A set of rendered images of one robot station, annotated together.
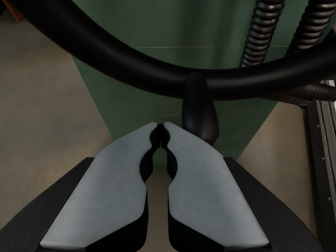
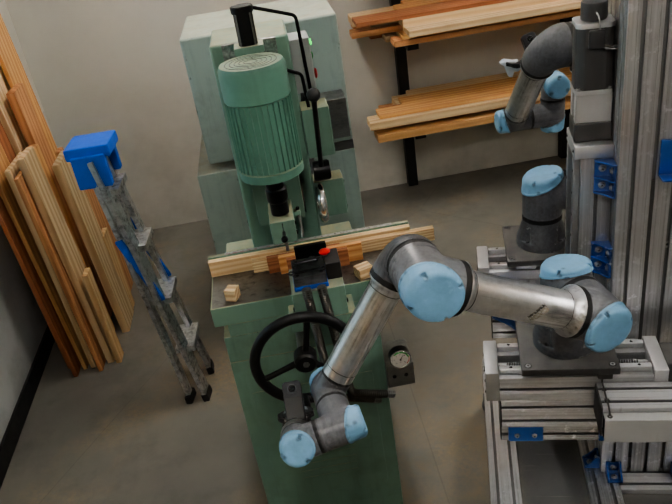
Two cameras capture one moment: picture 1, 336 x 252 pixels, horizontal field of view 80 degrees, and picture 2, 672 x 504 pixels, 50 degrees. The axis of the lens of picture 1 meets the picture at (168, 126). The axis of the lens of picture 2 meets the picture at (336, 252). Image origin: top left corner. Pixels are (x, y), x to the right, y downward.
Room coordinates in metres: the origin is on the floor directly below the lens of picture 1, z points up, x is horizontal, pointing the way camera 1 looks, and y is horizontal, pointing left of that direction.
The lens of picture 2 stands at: (-1.38, -0.08, 1.95)
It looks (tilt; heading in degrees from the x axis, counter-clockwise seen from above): 29 degrees down; 357
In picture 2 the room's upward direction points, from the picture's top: 9 degrees counter-clockwise
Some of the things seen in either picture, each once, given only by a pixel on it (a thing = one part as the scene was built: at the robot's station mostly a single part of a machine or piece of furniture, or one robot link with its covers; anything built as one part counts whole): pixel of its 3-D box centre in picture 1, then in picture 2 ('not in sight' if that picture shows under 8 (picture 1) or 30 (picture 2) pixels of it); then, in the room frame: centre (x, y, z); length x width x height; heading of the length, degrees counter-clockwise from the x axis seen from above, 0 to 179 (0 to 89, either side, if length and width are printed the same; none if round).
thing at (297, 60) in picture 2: not in sight; (301, 61); (0.78, -0.19, 1.40); 0.10 x 0.06 x 0.16; 179
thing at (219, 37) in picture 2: not in sight; (269, 148); (0.76, -0.05, 1.16); 0.22 x 0.22 x 0.72; 89
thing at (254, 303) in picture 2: not in sight; (317, 288); (0.36, -0.11, 0.87); 0.61 x 0.30 x 0.06; 89
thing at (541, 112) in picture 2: not in sight; (547, 114); (0.73, -0.93, 1.12); 0.11 x 0.08 x 0.11; 89
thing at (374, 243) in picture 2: not in sight; (343, 249); (0.46, -0.21, 0.92); 0.54 x 0.02 x 0.04; 89
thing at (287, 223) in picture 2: not in sight; (283, 223); (0.49, -0.05, 1.03); 0.14 x 0.07 x 0.09; 179
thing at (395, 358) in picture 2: not in sight; (399, 358); (0.25, -0.30, 0.65); 0.06 x 0.04 x 0.08; 89
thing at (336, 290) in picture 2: not in sight; (318, 290); (0.27, -0.11, 0.91); 0.15 x 0.14 x 0.09; 89
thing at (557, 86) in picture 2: not in sight; (553, 83); (0.73, -0.95, 1.21); 0.11 x 0.08 x 0.09; 179
